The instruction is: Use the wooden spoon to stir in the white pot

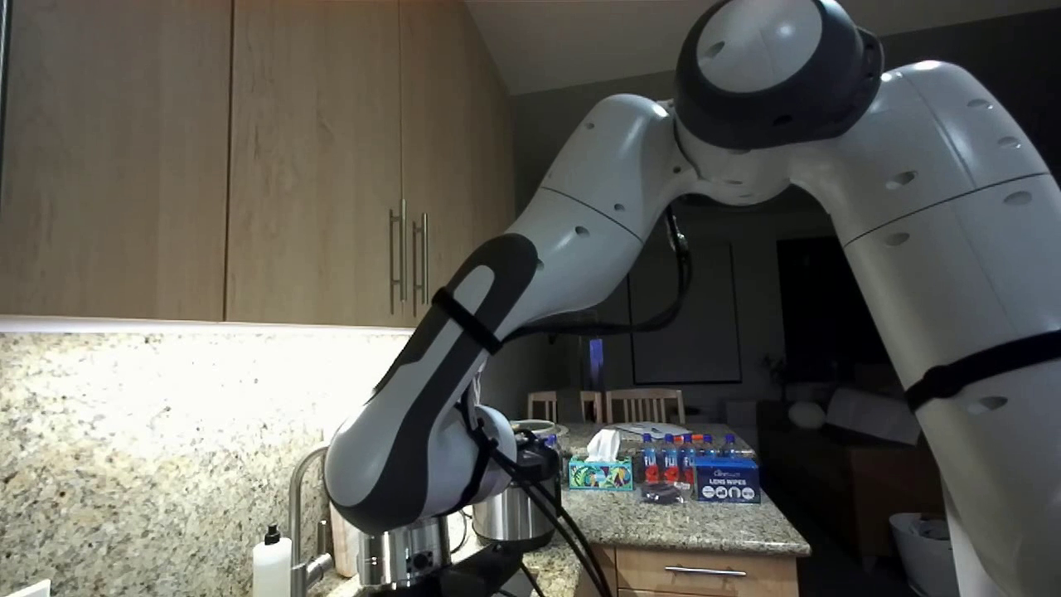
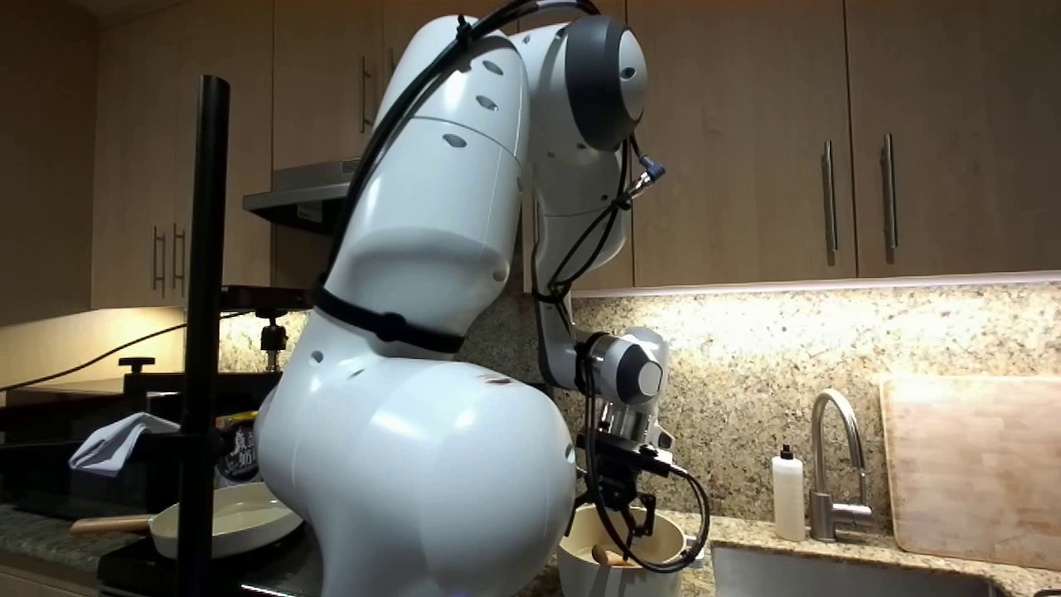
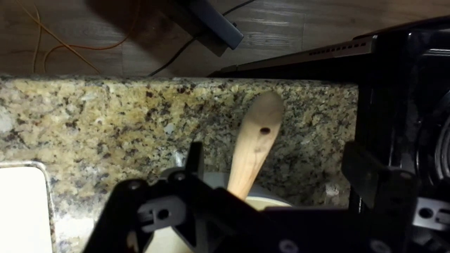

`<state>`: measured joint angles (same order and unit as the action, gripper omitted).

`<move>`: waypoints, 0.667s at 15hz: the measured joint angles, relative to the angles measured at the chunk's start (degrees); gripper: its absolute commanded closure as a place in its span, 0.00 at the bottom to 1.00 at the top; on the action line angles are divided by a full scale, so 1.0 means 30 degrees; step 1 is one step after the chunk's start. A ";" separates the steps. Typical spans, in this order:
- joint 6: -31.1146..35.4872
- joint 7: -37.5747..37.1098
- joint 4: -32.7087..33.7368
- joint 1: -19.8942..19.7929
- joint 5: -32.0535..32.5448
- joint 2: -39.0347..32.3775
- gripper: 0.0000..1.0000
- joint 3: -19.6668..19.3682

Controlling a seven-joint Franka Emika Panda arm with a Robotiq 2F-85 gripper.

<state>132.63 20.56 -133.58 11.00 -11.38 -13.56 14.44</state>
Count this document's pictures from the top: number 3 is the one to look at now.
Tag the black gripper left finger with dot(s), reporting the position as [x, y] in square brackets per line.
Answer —
[206, 212]

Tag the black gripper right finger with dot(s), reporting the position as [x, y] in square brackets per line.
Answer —
[389, 198]

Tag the wooden spoon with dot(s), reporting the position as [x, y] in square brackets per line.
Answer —
[255, 141]

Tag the white pot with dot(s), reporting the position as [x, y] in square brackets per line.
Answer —
[272, 203]

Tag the white kitchen sink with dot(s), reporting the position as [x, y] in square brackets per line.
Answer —
[22, 212]

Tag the blue metal bar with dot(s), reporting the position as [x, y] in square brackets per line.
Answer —
[219, 23]

